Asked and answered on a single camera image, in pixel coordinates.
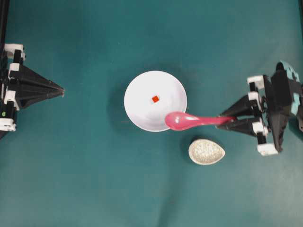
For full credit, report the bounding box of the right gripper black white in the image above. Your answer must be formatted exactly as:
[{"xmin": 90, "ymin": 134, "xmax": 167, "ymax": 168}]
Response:
[{"xmin": 216, "ymin": 70, "xmax": 303, "ymax": 155}]

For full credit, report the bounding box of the small red block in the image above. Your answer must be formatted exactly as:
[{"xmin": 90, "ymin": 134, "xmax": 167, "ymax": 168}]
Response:
[{"xmin": 152, "ymin": 96, "xmax": 160, "ymax": 103}]

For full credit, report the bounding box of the white round bowl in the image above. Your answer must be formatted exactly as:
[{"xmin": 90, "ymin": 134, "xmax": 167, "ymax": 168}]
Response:
[{"xmin": 124, "ymin": 70, "xmax": 187, "ymax": 132}]

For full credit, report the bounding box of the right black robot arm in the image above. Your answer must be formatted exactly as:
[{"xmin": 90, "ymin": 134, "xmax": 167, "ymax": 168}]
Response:
[{"xmin": 217, "ymin": 61, "xmax": 303, "ymax": 156}]

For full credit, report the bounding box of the speckled ceramic spoon rest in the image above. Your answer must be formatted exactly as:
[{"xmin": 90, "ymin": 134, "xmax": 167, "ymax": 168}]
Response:
[{"xmin": 188, "ymin": 139, "xmax": 225, "ymax": 166}]

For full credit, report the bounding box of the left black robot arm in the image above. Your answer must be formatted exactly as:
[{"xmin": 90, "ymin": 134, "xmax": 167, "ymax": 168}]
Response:
[{"xmin": 0, "ymin": 0, "xmax": 65, "ymax": 138}]

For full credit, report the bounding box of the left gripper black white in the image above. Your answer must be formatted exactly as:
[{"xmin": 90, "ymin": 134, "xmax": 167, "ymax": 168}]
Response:
[{"xmin": 0, "ymin": 44, "xmax": 64, "ymax": 131}]

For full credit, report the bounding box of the pink plastic soup spoon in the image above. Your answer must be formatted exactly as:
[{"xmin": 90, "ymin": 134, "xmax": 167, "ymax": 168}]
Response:
[{"xmin": 165, "ymin": 112, "xmax": 236, "ymax": 131}]

